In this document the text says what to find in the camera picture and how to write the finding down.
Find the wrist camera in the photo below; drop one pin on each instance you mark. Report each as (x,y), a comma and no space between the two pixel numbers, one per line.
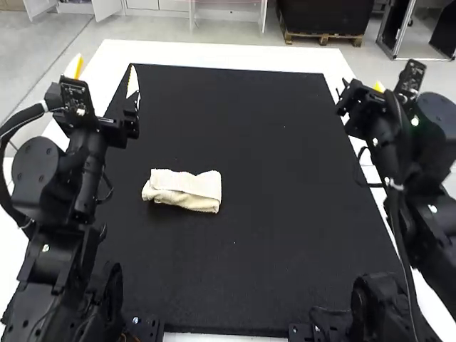
(75,96)
(411,80)

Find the wooden pallet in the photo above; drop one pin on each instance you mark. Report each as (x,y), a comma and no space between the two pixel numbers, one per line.
(320,36)

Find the white cupboard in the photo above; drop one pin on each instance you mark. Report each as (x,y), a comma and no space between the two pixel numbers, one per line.
(107,7)

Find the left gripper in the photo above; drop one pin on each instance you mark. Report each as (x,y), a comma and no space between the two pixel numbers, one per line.
(85,126)

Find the black panel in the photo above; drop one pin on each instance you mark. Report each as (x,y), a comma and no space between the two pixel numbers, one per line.
(445,32)

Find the black metal-framed case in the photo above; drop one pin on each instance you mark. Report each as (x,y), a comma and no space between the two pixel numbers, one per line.
(392,18)

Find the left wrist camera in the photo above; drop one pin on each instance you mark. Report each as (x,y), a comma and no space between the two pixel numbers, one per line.
(75,96)

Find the pale towel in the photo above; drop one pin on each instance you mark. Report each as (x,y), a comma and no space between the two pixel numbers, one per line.
(185,192)

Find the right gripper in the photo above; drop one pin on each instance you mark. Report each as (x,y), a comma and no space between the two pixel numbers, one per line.
(363,110)

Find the black mat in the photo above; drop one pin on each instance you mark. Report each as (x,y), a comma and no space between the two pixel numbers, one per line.
(249,142)

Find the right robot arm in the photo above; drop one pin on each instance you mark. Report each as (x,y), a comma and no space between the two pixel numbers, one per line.
(427,149)

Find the white shelf frame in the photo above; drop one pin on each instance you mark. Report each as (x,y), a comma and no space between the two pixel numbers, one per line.
(263,18)

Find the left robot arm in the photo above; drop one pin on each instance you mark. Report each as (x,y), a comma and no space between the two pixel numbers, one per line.
(42,199)

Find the black stack of mats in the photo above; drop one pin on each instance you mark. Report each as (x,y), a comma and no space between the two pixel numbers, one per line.
(324,14)

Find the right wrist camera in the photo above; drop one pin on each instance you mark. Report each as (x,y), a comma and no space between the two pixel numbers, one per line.
(411,80)

